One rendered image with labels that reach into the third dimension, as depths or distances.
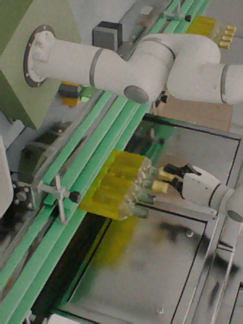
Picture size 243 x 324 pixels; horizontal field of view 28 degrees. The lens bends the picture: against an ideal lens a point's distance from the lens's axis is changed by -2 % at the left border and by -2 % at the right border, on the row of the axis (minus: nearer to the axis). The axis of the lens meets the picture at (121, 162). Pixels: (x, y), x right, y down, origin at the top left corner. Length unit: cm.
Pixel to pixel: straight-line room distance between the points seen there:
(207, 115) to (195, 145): 394
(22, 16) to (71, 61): 15
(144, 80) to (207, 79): 14
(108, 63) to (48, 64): 15
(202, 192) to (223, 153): 43
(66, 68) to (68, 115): 33
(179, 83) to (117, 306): 61
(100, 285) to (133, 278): 9
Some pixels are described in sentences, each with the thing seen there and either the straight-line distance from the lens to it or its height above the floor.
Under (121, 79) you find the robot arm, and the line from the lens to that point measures 107.
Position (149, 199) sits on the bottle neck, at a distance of 137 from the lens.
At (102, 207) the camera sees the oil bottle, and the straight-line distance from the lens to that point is 135.
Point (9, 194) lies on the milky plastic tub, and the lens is 124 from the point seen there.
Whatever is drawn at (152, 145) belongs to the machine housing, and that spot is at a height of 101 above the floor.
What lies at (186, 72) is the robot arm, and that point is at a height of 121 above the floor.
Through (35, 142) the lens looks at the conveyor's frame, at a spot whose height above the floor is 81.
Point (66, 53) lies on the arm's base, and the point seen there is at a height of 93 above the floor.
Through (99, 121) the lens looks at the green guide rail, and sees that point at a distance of 143.
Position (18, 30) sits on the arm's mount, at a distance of 110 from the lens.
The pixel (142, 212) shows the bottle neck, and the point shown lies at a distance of 134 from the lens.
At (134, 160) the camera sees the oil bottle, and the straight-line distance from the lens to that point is 146.
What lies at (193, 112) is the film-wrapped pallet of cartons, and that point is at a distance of 577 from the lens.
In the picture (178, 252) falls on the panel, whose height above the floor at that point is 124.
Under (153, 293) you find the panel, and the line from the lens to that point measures 134.
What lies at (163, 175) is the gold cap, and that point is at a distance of 145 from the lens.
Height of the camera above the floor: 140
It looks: 16 degrees down
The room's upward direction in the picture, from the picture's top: 104 degrees clockwise
